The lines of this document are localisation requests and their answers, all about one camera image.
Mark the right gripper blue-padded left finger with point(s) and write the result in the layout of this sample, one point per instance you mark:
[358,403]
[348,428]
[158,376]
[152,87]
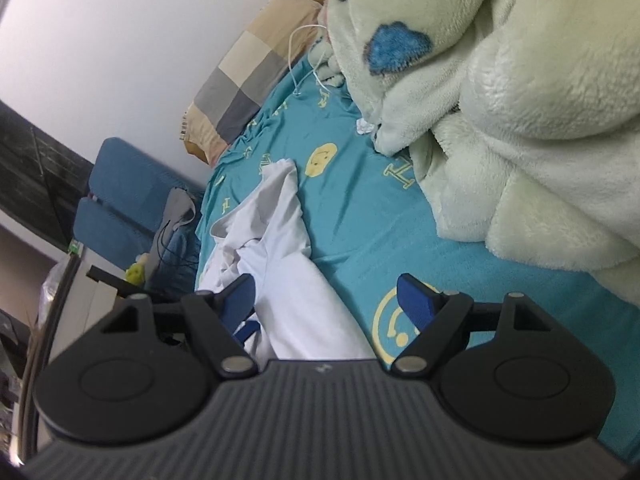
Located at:
[211,320]

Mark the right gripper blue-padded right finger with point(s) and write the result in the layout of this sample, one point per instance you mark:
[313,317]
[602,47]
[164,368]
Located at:
[440,318]

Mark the light grey t-shirt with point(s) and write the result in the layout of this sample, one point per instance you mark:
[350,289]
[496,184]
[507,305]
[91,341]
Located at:
[297,314]

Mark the yellow plush toy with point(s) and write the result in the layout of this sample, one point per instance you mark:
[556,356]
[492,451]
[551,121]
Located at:
[135,274]

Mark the grey cloth on chair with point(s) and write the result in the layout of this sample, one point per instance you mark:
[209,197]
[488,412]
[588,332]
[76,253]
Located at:
[179,210]

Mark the teal patterned bed sheet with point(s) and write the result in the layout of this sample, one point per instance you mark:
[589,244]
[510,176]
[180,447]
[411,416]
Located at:
[368,222]

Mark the white desk with black legs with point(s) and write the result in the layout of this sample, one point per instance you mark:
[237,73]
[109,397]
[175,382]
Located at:
[79,302]

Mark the blue covered chair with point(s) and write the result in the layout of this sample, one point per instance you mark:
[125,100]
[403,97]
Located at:
[120,218]

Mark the light green fleece blanket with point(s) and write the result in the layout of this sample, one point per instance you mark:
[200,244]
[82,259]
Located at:
[521,119]

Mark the checkered beige grey pillow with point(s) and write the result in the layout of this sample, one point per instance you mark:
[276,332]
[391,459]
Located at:
[234,92]

